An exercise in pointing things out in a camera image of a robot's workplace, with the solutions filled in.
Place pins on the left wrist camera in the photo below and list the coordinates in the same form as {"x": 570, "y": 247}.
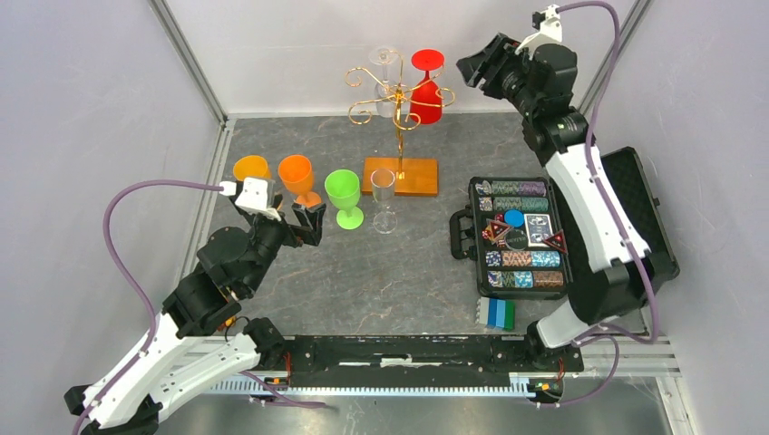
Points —
{"x": 253, "y": 196}

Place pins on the blue playing card deck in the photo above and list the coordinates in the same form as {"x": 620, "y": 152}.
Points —
{"x": 538, "y": 228}

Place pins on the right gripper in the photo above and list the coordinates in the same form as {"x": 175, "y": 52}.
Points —
{"x": 491, "y": 62}

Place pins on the green wine glass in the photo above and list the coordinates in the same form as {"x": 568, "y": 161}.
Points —
{"x": 344, "y": 191}

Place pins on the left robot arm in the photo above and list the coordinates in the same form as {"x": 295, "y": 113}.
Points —
{"x": 151, "y": 383}

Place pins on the blue green brick stack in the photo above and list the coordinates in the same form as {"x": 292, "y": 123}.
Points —
{"x": 496, "y": 313}

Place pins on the orange wine glass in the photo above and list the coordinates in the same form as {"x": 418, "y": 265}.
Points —
{"x": 296, "y": 173}

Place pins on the clear dealer button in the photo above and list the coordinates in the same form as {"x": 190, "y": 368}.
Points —
{"x": 516, "y": 239}

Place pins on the blue round chip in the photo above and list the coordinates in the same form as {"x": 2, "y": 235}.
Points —
{"x": 514, "y": 218}

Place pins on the red wine glass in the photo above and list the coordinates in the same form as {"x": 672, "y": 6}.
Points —
{"x": 426, "y": 100}

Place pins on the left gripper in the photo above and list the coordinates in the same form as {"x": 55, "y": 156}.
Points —
{"x": 311, "y": 229}

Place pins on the clear glass back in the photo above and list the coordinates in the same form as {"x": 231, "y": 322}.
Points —
{"x": 386, "y": 60}

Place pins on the clear flute glass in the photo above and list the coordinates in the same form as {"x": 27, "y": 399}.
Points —
{"x": 383, "y": 189}

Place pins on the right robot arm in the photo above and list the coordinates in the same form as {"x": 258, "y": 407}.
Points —
{"x": 615, "y": 235}

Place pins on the black poker chip case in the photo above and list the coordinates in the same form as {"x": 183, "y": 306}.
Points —
{"x": 544, "y": 273}

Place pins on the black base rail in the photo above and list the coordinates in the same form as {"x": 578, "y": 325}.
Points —
{"x": 411, "y": 361}

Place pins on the yellow wine glass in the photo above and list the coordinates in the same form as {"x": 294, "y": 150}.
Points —
{"x": 251, "y": 166}

